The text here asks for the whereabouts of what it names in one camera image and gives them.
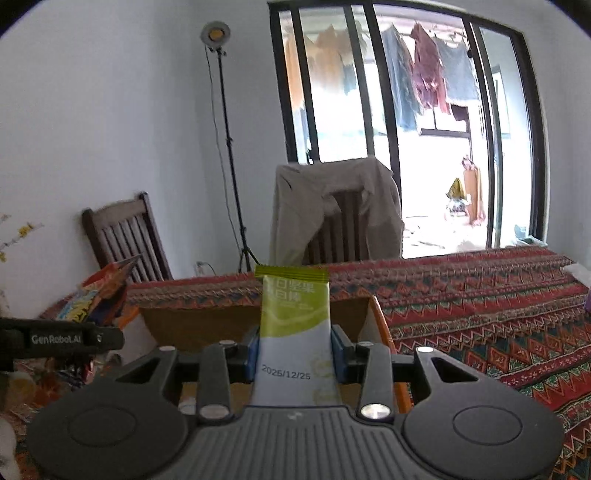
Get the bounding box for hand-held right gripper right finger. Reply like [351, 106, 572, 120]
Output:
[329, 325, 502, 422]

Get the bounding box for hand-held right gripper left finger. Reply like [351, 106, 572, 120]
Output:
[99, 325, 260, 425]

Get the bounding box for orange cardboard box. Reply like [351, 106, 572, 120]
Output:
[124, 295, 413, 416]

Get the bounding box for green snack packet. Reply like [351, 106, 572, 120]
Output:
[252, 264, 341, 408]

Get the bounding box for orange blue snack packet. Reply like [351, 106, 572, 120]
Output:
[56, 255, 141, 326]

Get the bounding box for dark wooden chair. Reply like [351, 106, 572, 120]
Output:
[82, 191, 174, 284]

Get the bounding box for yellow flower branches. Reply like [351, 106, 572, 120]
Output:
[0, 212, 45, 265]

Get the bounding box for dark chair with slats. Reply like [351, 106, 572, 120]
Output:
[307, 190, 366, 265]

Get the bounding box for red patterned tablecloth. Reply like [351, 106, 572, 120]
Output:
[0, 244, 591, 480]

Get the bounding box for studio light on black stand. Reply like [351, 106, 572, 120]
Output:
[199, 21, 262, 274]

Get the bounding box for wooden board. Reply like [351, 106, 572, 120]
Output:
[462, 157, 486, 227]

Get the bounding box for purple tissue pack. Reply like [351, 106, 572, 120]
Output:
[561, 262, 591, 317]

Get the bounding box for hanging blue denim garment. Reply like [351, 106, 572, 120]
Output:
[381, 24, 424, 133]

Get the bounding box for hanging orange beige garments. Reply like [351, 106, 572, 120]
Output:
[283, 24, 371, 110]

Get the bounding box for hanging maroon garment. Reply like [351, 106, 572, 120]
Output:
[410, 22, 451, 116]

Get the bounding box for hanging light blue garment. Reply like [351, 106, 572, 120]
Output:
[436, 37, 481, 103]

